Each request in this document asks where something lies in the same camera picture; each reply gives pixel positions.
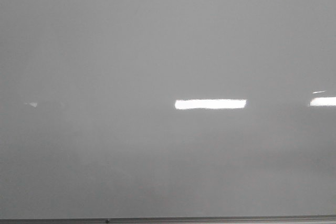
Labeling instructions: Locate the white whiteboard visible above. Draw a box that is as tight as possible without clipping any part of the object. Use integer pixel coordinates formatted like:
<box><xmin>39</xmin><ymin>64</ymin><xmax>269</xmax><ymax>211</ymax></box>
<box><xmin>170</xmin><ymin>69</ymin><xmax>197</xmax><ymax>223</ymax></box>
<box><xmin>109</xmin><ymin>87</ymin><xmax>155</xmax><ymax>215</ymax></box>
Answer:
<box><xmin>1</xmin><ymin>0</ymin><xmax>335</xmax><ymax>219</ymax></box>

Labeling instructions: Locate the grey aluminium whiteboard frame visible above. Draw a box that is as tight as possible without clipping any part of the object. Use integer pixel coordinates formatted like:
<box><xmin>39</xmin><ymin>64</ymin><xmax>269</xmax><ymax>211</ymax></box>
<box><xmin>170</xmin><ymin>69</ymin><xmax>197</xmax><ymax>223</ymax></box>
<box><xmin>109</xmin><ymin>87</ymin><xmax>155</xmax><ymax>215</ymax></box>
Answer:
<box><xmin>1</xmin><ymin>215</ymin><xmax>335</xmax><ymax>223</ymax></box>

